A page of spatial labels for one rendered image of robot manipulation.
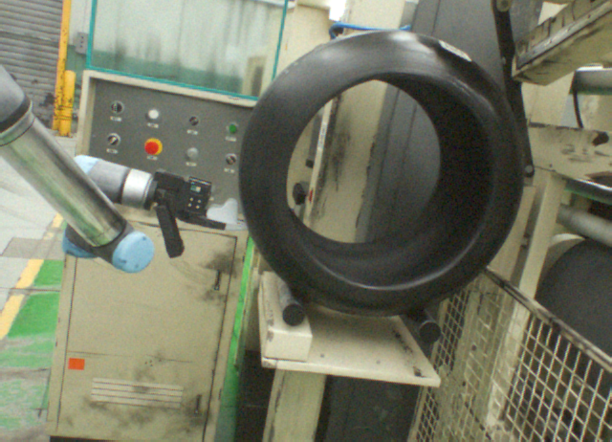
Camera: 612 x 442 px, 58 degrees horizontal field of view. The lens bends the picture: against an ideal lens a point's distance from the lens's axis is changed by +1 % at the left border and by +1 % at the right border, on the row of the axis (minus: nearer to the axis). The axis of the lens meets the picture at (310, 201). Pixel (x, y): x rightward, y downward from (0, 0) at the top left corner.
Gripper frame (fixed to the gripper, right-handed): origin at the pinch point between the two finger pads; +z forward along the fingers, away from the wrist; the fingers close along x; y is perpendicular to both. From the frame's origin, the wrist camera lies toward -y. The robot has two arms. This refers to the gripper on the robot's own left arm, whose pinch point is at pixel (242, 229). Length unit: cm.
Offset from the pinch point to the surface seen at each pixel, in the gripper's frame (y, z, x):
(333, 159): 17.5, 18.2, 24.5
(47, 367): -109, -55, 114
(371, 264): -3.7, 33.8, 15.2
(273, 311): -14.6, 11.0, -3.1
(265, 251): -0.8, 5.0, -8.7
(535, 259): 8, 77, 19
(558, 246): 11, 98, 44
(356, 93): 34.7, 18.6, 24.5
